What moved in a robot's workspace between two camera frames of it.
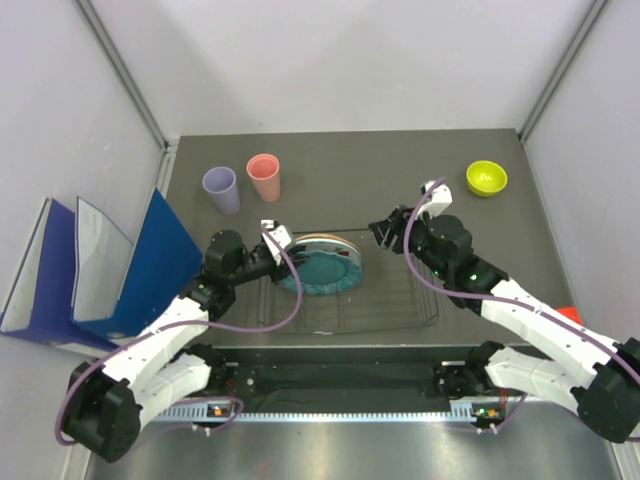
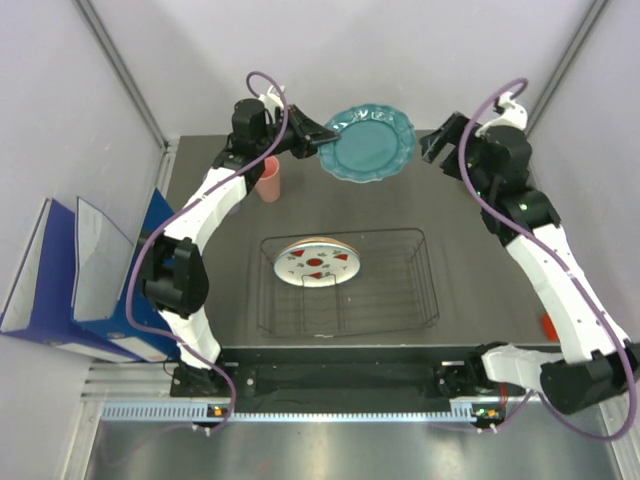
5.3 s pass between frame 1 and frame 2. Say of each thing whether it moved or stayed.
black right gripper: moved
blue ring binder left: stayed
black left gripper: moved
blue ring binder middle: stayed
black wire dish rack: stayed
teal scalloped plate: moved
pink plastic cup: stayed
